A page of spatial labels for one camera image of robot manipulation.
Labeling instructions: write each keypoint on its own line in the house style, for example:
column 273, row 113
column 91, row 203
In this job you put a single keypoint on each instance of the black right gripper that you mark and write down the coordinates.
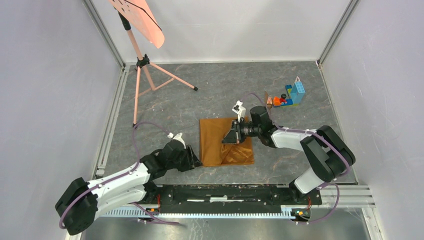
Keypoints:
column 232, row 137

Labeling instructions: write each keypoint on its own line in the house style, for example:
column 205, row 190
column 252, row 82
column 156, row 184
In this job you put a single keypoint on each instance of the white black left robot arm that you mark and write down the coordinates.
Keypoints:
column 85, row 201

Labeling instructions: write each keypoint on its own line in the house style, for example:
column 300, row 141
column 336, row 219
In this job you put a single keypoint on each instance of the orange cloth napkin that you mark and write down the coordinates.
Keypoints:
column 214, row 153

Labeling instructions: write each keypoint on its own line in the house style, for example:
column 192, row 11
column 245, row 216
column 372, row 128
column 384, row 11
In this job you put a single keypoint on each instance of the colourful toy brick build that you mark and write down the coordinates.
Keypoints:
column 293, row 96

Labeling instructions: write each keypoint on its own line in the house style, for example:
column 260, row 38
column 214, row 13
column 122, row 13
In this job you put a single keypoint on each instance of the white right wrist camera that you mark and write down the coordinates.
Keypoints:
column 240, row 110

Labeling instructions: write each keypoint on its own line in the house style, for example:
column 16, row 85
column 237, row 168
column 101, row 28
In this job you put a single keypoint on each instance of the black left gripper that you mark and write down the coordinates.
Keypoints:
column 194, row 161

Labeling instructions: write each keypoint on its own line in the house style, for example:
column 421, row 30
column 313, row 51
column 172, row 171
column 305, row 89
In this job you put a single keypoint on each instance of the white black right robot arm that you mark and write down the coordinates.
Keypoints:
column 328, row 155

